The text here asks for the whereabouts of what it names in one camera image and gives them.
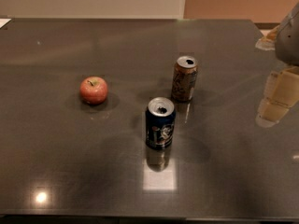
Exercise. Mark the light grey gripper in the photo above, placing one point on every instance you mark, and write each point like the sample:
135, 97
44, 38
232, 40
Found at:
289, 42

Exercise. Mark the blue pepsi can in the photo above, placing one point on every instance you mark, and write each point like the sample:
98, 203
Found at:
160, 123

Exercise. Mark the orange brown soda can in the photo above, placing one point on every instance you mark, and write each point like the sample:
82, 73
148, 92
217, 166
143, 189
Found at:
184, 78

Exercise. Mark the red apple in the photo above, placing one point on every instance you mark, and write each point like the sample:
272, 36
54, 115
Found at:
93, 90

